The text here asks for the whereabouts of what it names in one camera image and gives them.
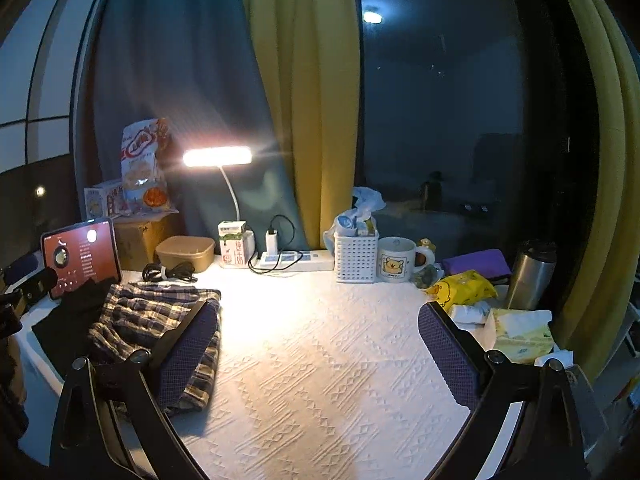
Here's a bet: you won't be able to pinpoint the small figurine behind mug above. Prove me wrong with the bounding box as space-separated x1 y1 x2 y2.
419 238 436 262

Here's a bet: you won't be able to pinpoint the tablet with red screen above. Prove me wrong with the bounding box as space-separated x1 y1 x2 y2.
40 218 122 300

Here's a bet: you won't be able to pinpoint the white textured tablecloth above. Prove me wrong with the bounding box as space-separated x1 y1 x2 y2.
14 253 526 480

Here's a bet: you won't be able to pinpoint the grey blue curtain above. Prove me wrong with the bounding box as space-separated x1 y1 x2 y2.
76 0 307 248

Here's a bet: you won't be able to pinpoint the yellow curtain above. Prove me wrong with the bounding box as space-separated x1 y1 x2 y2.
554 0 639 380
243 0 361 248

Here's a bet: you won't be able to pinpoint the plaid checkered pants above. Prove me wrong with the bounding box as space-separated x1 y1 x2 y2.
89 282 221 414

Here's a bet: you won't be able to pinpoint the white desk lamp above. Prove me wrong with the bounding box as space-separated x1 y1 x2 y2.
180 145 253 237

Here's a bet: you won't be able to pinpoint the white bear mug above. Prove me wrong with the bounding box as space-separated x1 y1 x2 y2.
376 236 436 283

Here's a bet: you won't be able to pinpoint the brown lidded box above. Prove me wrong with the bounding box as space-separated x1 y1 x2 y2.
155 235 215 273

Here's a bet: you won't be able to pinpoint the stainless steel thermos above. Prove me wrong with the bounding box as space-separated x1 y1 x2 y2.
504 242 556 311

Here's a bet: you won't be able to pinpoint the yellow duck plastic bag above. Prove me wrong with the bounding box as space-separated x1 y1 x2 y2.
426 270 498 312

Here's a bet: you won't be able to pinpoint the white charger with black cable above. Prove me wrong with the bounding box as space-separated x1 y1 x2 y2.
247 214 303 275

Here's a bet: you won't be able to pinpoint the phone in clear case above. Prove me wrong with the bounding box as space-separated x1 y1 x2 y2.
565 365 608 456

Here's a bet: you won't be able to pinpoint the green white carton box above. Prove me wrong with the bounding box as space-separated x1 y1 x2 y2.
218 220 247 266

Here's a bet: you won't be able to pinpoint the white power strip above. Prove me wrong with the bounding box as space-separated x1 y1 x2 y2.
252 250 334 273

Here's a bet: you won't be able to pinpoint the white tissue packet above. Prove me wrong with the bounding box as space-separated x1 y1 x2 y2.
449 301 491 325

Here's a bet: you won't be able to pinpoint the black cloth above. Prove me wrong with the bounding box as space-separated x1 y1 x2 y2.
32 278 116 379

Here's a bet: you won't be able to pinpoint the cardboard box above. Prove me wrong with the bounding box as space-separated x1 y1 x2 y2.
114 212 182 271

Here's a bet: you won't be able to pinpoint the white perforated plastic basket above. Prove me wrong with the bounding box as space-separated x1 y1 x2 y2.
334 234 378 284

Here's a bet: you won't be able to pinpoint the coiled black cable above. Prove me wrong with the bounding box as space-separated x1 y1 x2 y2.
141 260 199 283

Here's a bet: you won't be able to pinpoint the yellow curtain right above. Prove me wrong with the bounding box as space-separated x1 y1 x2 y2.
554 0 639 380

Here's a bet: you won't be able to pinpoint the purple case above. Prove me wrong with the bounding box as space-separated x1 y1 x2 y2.
442 249 511 281

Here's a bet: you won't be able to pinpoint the yellow tissue pack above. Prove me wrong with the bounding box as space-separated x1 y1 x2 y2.
480 309 554 364

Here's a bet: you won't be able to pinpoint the snack bag with pumpkin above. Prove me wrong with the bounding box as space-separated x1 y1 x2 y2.
120 118 174 214

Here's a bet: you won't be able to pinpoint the yellow curtain left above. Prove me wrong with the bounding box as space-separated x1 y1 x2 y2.
243 0 361 248

